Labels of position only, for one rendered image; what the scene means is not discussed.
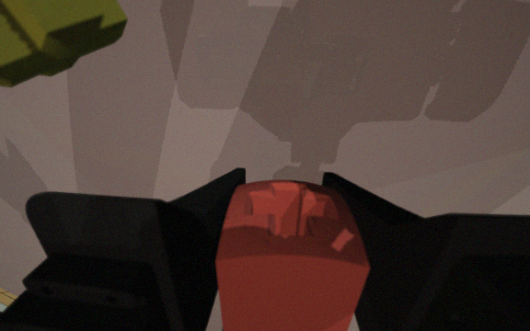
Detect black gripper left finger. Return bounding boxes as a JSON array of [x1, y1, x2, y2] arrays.
[[25, 167, 246, 331]]

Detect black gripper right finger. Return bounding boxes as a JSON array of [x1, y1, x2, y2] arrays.
[[322, 172, 530, 331]]

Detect yellow rectangular bar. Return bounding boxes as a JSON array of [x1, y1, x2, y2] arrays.
[[0, 0, 128, 87]]

